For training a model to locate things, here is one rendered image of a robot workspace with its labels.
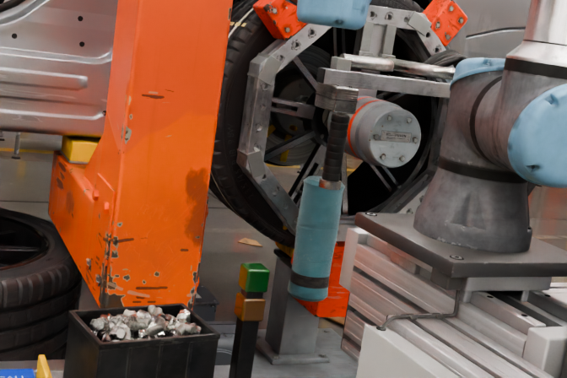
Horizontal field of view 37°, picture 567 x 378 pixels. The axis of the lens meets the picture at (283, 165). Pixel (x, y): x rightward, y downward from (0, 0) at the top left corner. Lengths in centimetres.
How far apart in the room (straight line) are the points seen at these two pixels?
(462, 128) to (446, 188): 8
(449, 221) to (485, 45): 132
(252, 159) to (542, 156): 100
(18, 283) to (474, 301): 95
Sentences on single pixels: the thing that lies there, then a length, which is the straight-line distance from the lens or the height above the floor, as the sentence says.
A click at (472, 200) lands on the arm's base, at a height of 88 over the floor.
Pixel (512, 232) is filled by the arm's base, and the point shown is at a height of 84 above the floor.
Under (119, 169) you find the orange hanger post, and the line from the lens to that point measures 144.
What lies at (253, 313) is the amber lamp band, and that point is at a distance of 141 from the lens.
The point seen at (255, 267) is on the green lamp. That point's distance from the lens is 139.
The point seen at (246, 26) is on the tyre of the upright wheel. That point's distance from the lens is 189.
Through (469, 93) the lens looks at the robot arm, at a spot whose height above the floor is 100.
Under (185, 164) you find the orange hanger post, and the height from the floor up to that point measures 80.
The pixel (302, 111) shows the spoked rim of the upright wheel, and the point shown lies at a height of 86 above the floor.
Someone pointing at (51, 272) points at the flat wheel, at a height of 50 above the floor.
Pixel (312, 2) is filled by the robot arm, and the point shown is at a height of 108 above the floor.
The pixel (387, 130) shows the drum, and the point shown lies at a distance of 179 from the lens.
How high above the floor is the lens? 106
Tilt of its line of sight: 10 degrees down
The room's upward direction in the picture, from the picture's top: 8 degrees clockwise
